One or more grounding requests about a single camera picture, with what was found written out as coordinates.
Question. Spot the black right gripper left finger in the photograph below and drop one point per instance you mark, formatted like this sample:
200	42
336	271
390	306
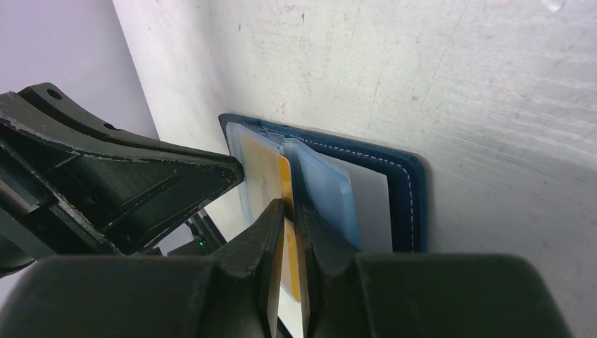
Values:
232	292

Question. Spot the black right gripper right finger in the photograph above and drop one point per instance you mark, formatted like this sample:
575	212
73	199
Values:
348	293

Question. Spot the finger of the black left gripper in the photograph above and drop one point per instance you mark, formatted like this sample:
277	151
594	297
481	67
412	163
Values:
72	184

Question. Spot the navy blue card holder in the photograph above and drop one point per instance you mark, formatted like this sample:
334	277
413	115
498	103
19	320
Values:
389	186

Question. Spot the gold credit card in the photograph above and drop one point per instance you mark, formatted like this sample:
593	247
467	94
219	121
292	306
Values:
268	177

